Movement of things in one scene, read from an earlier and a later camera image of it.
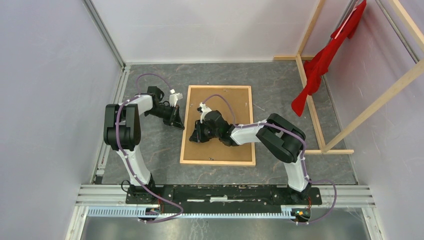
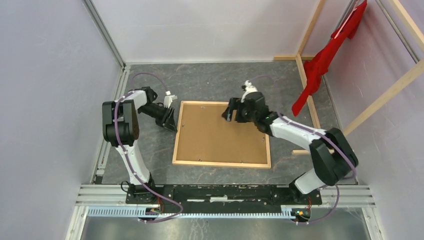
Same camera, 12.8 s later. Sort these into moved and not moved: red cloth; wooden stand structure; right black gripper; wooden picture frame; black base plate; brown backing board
Moved: wooden picture frame; brown backing board; right black gripper
Not moved: red cloth; wooden stand structure; black base plate
